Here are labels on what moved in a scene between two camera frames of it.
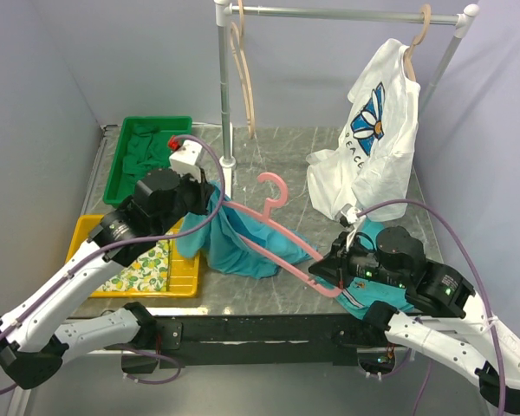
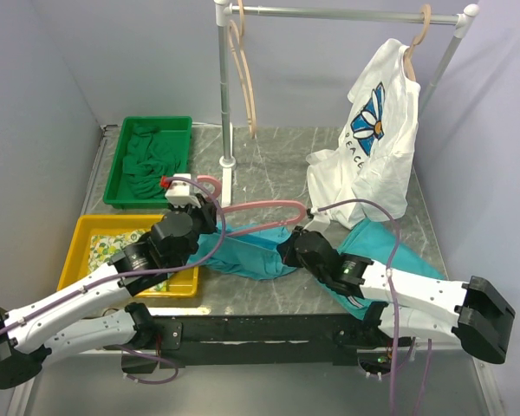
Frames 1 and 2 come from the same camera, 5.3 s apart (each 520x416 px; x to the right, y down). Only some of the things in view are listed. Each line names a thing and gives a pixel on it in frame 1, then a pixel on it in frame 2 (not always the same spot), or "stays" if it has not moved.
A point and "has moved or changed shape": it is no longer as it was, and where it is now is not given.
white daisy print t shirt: (373, 163) stays
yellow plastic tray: (185, 271) stays
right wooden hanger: (425, 10) stays
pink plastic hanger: (268, 216) -> (258, 205)
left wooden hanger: (251, 126) stays
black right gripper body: (350, 259) -> (293, 257)
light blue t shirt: (216, 243) has moved or changed shape
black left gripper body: (191, 198) -> (202, 224)
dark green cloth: (147, 148) stays
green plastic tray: (143, 147) stays
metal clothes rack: (224, 12) stays
